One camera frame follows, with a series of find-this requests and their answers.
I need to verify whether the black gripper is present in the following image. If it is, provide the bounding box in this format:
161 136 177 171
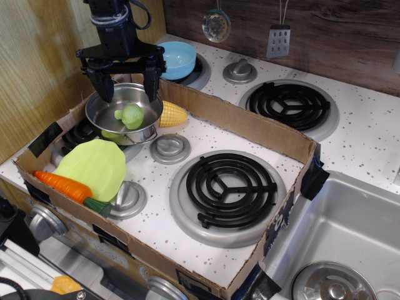
76 15 166 103

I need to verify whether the green toy broccoli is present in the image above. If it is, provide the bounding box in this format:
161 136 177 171
114 103 144 130

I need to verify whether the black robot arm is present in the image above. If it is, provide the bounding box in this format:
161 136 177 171
76 1 166 103

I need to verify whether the brown cardboard fence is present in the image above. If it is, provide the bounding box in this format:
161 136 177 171
16 80 319 299

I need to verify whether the stainless steel pot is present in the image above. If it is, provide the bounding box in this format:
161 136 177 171
85 83 164 146

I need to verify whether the light blue bowl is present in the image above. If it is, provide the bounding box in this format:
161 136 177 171
159 41 196 80

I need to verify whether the yellow toy corn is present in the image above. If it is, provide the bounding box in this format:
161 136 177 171
159 101 188 128

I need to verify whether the front left black burner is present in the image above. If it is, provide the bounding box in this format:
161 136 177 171
61 118 97 155

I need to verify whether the black burner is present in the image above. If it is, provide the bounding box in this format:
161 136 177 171
246 82 331 131
61 118 97 155
172 54 204 86
186 152 278 229

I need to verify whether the back left black burner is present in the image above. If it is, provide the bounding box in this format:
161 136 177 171
172 54 204 86

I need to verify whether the grey centre stove knob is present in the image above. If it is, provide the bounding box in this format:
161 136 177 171
150 134 191 165

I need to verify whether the light green plastic plate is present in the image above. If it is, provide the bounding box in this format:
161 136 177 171
54 139 126 202

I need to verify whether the hanging metal skimmer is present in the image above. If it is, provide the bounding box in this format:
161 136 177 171
202 1 231 44

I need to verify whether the grey front stove knob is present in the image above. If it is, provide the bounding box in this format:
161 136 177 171
109 181 147 220

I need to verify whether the orange toy carrot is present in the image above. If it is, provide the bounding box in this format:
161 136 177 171
33 171 111 218

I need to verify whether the front right black burner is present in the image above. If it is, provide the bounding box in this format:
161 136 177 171
186 152 278 229

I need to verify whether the hanging metal spatula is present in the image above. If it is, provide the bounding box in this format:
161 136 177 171
266 1 291 59

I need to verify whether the grey oven knob left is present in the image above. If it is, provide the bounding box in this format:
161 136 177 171
29 204 68 241

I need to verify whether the grey oven knob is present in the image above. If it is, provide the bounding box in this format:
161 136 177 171
145 276 181 300
29 204 68 241

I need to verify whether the back right black burner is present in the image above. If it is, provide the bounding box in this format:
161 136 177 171
246 82 331 131

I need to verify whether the grey oven knob bottom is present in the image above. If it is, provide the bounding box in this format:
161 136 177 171
145 276 181 300

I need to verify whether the orange sponge piece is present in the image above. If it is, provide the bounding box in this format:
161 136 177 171
50 276 82 295

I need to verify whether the stainless steel sink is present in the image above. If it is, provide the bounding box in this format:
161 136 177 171
264 171 399 299

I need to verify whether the metal pot lid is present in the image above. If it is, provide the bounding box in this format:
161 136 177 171
290 261 378 300

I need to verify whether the black cable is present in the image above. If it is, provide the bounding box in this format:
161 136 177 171
0 276 29 300

